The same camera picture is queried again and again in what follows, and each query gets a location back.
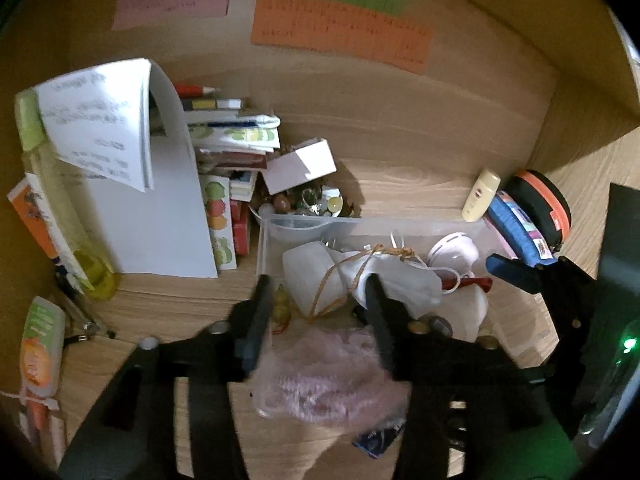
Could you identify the orange and green tube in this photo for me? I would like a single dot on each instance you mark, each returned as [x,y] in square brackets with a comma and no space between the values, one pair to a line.
[42,345]

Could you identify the printed white paper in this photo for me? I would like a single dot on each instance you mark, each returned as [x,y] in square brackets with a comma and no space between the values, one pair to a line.
[100,120]

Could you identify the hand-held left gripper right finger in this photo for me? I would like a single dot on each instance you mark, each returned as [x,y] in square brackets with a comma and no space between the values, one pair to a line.
[376,310]

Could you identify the cream lotion bottle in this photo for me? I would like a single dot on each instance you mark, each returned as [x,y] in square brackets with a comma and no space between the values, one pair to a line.
[480,197]

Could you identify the white paper sheet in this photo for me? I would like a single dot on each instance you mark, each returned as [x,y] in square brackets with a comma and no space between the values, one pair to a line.
[165,210]

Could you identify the white cup mask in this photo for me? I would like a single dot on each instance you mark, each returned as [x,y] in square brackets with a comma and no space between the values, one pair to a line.
[457,252]

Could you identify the blue foil packet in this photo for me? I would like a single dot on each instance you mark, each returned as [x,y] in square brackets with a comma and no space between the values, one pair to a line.
[377,442]

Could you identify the fruit printed card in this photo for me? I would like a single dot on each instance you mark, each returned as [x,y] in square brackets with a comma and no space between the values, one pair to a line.
[217,225]

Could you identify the stack of books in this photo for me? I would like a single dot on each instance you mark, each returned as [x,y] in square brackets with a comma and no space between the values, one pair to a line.
[230,155]

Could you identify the yellow green plastic bottle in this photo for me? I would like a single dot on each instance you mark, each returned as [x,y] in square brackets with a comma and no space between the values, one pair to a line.
[60,210]

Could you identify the pink flat pouch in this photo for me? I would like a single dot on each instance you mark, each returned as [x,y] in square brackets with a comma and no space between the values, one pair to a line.
[504,247]

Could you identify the white cardboard box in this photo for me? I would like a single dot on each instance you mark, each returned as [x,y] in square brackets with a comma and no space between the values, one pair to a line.
[300,165]

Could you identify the yellow gourd pendant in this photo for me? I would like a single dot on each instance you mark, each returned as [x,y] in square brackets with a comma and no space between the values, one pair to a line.
[281,305]

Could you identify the orange and black round case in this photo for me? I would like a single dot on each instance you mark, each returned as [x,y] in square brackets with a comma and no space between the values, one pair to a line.
[542,205]

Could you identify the red small box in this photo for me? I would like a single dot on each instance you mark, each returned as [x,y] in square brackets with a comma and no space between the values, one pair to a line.
[241,227]

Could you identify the orange paper note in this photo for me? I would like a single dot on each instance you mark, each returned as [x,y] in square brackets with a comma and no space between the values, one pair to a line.
[340,30]

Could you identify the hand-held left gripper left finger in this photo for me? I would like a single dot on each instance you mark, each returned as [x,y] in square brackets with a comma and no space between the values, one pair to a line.
[260,310]

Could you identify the orange stick with white tag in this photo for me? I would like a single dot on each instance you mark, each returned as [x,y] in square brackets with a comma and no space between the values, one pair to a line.
[36,412]

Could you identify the wooden desktop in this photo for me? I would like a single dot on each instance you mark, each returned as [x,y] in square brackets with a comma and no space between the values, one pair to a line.
[400,180]

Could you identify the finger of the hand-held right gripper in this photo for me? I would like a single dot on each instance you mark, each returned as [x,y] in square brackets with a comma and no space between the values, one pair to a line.
[512,271]

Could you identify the metal nail clipper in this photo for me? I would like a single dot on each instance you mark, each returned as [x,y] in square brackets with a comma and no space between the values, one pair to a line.
[80,317]

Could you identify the blue zip pouch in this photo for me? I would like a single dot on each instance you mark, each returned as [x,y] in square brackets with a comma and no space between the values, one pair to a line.
[520,230]

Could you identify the pile of stone beads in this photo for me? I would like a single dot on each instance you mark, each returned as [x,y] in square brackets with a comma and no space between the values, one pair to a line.
[300,202]

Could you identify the orange book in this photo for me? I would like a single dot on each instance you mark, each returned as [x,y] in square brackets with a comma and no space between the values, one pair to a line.
[35,215]

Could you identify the clear plastic storage bin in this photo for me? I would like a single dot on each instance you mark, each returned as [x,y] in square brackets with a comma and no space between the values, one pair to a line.
[300,227]

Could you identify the red and white pen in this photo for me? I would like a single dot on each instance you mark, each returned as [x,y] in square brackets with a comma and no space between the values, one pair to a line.
[195,91]

